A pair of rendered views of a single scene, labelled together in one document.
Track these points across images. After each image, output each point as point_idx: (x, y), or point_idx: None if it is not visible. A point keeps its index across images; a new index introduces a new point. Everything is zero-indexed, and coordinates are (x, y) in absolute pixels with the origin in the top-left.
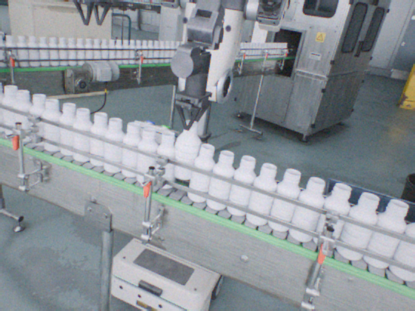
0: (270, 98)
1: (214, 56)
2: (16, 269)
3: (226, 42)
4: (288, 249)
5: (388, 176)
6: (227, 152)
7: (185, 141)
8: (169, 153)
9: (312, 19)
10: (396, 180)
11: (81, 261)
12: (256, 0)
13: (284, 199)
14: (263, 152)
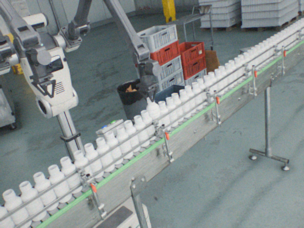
0: None
1: (65, 79)
2: None
3: (67, 68)
4: (203, 112)
5: (80, 107)
6: (166, 98)
7: (156, 106)
8: (151, 119)
9: None
10: (85, 106)
11: None
12: (60, 37)
13: (194, 97)
14: (7, 153)
